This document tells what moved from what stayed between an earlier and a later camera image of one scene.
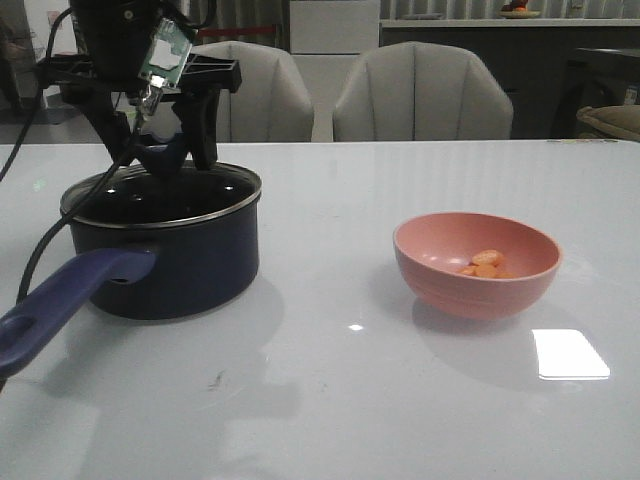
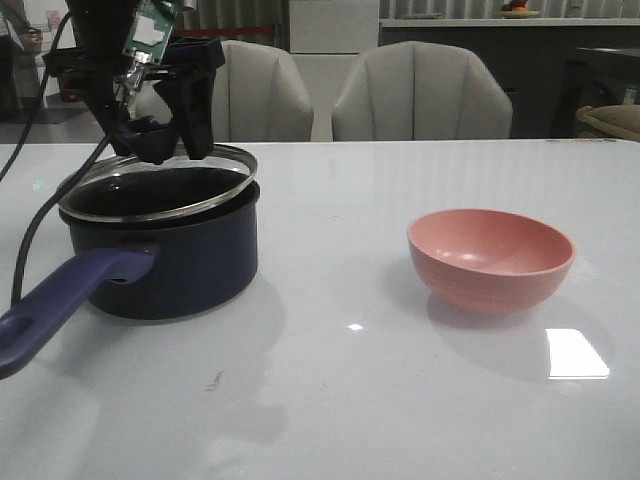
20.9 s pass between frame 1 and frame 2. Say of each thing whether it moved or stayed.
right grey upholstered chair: stayed
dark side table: stayed
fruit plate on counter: stayed
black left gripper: moved
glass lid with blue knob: moved
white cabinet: stayed
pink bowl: moved
